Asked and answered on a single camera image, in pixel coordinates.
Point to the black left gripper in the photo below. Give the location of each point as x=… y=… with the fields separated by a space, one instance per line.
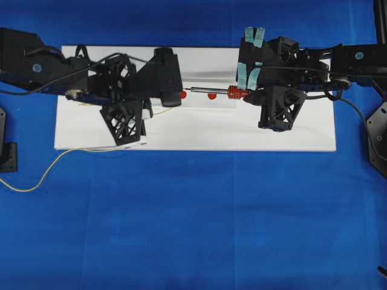
x=111 y=84

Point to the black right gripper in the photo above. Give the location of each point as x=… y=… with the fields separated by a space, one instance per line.
x=295 y=67

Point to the red handled soldering iron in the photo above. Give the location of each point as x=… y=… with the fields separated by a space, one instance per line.
x=232 y=92

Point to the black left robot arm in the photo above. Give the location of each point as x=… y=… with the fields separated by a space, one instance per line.
x=34 y=67

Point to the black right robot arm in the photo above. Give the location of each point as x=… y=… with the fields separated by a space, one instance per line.
x=364 y=65

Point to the white work board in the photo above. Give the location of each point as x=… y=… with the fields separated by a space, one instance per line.
x=200 y=123

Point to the blue table cloth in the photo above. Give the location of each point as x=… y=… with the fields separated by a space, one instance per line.
x=190 y=220

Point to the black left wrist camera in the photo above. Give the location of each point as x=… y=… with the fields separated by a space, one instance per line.
x=160 y=78

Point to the taped black right wrist camera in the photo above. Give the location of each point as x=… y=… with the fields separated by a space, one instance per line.
x=254 y=53

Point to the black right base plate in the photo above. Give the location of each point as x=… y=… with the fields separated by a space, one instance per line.
x=377 y=142

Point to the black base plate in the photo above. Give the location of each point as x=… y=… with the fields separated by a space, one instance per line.
x=8 y=151
x=377 y=142

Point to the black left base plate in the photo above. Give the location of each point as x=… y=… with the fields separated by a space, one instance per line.
x=8 y=151

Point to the black aluminium frame post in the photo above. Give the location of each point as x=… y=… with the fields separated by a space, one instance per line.
x=380 y=20

